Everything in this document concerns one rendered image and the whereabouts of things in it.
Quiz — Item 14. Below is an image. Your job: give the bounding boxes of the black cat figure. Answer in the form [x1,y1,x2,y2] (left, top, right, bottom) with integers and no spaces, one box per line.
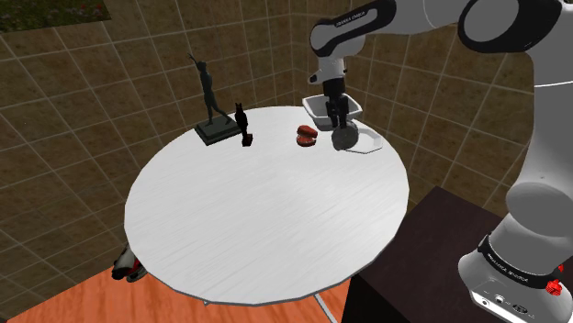
[233,102,254,149]

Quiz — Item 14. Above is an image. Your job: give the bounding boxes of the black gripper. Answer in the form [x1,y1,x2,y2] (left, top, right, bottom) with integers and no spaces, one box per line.
[322,78,351,130]

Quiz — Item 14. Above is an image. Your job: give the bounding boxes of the round white table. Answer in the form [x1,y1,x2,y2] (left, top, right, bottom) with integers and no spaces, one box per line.
[123,105,411,323]

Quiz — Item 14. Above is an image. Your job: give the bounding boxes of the red white black shoe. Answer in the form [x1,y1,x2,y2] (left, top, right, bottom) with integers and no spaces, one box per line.
[110,242,147,284]

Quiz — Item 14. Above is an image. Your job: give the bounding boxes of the white octagonal plate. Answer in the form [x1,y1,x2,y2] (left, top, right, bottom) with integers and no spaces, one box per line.
[344,127,385,156]

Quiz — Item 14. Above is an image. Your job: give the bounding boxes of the white square bowl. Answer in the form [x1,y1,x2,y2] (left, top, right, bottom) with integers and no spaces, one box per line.
[301,94,364,132]

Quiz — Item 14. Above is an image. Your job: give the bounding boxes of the dark robot stand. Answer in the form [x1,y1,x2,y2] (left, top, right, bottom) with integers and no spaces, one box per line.
[341,186,573,323]

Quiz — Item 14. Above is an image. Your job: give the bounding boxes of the flower wall picture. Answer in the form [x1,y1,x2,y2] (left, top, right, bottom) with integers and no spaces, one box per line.
[0,0,113,34]

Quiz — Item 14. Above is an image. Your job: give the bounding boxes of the dark human statue on base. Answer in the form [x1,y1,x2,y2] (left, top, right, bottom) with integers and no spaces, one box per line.
[187,52,243,148]

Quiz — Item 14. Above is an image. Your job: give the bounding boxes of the red round hinged case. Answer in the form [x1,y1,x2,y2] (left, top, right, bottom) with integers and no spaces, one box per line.
[296,124,320,149]

